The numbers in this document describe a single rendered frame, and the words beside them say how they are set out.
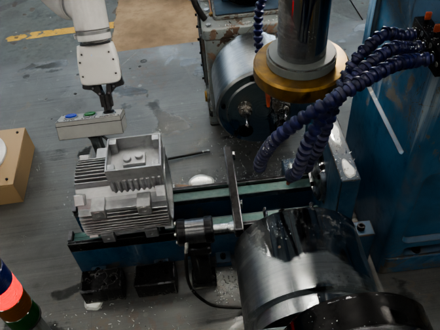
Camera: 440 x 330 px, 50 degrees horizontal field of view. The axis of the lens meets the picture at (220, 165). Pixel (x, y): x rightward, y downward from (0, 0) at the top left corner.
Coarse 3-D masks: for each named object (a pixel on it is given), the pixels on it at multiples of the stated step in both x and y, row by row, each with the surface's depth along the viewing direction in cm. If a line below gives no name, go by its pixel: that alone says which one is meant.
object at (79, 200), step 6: (84, 156) 111; (90, 156) 113; (156, 186) 103; (162, 186) 103; (156, 192) 103; (162, 192) 103; (78, 198) 102; (84, 198) 103; (78, 204) 102; (84, 204) 103; (168, 228) 112
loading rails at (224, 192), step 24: (192, 192) 123; (216, 192) 123; (240, 192) 122; (264, 192) 122; (288, 192) 123; (192, 216) 127; (216, 216) 128; (72, 240) 115; (96, 240) 114; (120, 240) 114; (144, 240) 115; (168, 240) 116; (216, 240) 118; (96, 264) 121; (120, 264) 122; (144, 264) 123; (216, 264) 120
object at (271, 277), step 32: (256, 224) 89; (288, 224) 85; (320, 224) 85; (352, 224) 91; (256, 256) 85; (288, 256) 81; (320, 256) 80; (352, 256) 82; (256, 288) 82; (288, 288) 77; (320, 288) 76; (352, 288) 77; (256, 320) 81; (288, 320) 77
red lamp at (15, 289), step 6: (12, 276) 82; (12, 282) 81; (18, 282) 84; (12, 288) 81; (18, 288) 83; (6, 294) 80; (12, 294) 81; (18, 294) 83; (0, 300) 80; (6, 300) 81; (12, 300) 82; (18, 300) 83; (0, 306) 81; (6, 306) 82
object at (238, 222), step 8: (224, 152) 117; (232, 152) 117; (232, 160) 115; (232, 168) 113; (232, 176) 111; (232, 184) 110; (232, 192) 108; (232, 200) 106; (240, 200) 107; (232, 208) 105; (240, 208) 105; (232, 216) 104; (240, 216) 103; (232, 224) 103; (240, 224) 102; (240, 232) 102
